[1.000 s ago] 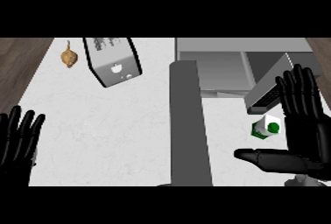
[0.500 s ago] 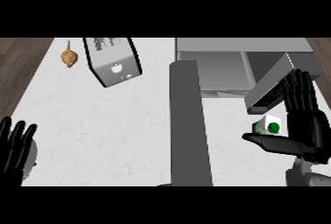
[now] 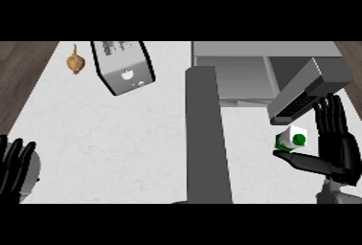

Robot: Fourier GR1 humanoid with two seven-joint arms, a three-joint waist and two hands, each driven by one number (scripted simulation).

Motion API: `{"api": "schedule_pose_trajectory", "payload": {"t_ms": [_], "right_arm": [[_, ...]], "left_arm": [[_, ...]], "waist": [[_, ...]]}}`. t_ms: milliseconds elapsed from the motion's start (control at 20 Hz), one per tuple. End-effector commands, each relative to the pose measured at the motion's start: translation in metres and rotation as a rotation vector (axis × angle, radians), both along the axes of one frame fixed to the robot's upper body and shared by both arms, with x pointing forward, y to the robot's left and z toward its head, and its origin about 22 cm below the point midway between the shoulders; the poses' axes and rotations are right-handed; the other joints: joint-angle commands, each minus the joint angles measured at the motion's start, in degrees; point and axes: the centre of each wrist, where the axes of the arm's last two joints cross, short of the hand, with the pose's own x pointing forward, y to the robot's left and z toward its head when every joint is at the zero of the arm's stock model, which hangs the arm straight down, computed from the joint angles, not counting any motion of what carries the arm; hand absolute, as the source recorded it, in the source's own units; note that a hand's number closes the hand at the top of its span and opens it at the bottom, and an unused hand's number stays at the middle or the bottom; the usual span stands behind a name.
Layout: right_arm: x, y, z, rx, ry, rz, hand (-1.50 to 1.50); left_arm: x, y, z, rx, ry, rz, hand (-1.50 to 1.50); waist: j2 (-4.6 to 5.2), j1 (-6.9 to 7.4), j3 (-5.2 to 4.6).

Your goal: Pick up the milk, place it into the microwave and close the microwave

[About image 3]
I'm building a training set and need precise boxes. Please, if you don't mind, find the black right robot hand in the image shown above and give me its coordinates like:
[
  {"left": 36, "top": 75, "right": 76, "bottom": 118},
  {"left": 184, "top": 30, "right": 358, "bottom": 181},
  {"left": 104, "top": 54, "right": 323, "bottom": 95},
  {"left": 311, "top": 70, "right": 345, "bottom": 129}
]
[{"left": 272, "top": 92, "right": 362, "bottom": 188}]

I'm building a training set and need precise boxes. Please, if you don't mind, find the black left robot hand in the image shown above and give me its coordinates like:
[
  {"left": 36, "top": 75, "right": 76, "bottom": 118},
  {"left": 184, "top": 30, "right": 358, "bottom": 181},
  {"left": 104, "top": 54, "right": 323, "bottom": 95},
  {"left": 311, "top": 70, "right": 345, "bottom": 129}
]
[{"left": 0, "top": 134, "right": 39, "bottom": 205}]

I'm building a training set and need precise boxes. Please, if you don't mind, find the white green milk carton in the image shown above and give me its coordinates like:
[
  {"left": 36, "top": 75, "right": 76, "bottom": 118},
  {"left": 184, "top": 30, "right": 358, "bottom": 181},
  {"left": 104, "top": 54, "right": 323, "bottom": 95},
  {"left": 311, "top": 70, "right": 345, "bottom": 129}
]
[{"left": 275, "top": 124, "right": 311, "bottom": 152}]

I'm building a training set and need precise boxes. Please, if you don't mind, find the grey microwave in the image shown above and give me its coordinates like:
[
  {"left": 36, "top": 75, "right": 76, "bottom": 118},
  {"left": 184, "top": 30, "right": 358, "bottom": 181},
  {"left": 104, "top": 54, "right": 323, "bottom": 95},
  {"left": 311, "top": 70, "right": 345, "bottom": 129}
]
[{"left": 191, "top": 41, "right": 354, "bottom": 126}]

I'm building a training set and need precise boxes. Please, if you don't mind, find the dark grey microwave door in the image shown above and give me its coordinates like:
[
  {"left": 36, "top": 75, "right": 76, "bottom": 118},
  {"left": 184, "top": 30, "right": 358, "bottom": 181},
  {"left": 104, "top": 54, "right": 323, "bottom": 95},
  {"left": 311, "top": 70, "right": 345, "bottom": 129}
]
[{"left": 184, "top": 65, "right": 235, "bottom": 205}]

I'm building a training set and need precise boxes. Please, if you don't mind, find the brown onion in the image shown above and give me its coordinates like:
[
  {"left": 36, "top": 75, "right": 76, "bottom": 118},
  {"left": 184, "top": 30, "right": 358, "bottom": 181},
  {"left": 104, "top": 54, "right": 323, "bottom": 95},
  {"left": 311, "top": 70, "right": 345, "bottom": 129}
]
[{"left": 66, "top": 43, "right": 88, "bottom": 76}]

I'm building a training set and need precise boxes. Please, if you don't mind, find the silver toaster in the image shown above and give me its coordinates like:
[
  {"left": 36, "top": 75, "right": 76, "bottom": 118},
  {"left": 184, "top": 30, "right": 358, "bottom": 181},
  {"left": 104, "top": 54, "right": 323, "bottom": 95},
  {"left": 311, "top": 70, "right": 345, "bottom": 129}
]
[{"left": 89, "top": 41, "right": 157, "bottom": 97}]

